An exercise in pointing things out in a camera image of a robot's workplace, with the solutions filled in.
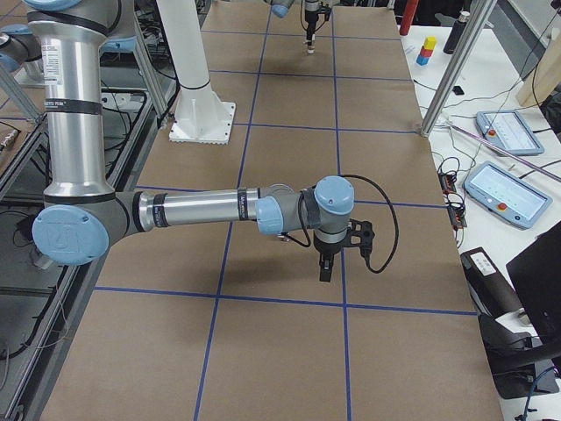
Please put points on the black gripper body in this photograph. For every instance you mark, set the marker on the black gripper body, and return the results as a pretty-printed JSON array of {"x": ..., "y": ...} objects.
[
  {"x": 309, "y": 19},
  {"x": 327, "y": 248}
]

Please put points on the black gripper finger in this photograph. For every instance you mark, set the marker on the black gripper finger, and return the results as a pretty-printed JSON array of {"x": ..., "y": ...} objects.
[
  {"x": 310, "y": 36},
  {"x": 326, "y": 267}
]

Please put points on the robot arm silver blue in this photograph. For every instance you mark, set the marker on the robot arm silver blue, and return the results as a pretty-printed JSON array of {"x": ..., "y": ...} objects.
[
  {"x": 83, "y": 214},
  {"x": 280, "y": 9}
]

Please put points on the red water bottle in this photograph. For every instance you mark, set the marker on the red water bottle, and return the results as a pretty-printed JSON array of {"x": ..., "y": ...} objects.
[{"x": 408, "y": 17}]

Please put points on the stacked coloured blocks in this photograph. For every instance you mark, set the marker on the stacked coloured blocks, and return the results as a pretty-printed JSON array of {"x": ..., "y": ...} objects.
[{"x": 426, "y": 51}]

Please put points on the black water bottle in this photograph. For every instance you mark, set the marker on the black water bottle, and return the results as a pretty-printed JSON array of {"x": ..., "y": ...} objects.
[{"x": 456, "y": 32}]

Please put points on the small black device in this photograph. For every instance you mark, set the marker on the small black device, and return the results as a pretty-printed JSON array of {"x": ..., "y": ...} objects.
[{"x": 457, "y": 90}]

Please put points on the teach pendant near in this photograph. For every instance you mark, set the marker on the teach pendant near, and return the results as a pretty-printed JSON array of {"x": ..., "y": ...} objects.
[{"x": 506, "y": 196}]

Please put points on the teach pendant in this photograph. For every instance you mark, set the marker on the teach pendant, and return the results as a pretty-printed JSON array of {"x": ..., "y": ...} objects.
[
  {"x": 508, "y": 131},
  {"x": 506, "y": 196}
]

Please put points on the black monitor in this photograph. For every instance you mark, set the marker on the black monitor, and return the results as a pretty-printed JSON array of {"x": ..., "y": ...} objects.
[{"x": 535, "y": 274}]

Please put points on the teach pendant far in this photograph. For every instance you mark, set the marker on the teach pendant far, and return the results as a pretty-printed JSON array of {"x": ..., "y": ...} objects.
[{"x": 508, "y": 131}]

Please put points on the black office chair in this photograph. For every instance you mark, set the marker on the black office chair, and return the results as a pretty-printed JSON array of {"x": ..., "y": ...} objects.
[{"x": 516, "y": 359}]

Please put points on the wooden block stand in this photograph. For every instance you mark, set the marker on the wooden block stand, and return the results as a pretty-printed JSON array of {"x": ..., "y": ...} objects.
[{"x": 545, "y": 78}]

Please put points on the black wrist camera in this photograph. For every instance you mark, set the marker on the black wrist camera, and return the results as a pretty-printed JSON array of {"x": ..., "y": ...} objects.
[{"x": 361, "y": 235}]

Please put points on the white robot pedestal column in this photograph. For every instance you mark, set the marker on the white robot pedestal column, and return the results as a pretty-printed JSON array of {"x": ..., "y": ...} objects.
[{"x": 200, "y": 116}]

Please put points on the aluminium frame post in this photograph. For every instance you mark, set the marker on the aluminium frame post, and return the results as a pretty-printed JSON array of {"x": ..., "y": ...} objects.
[{"x": 479, "y": 16}]

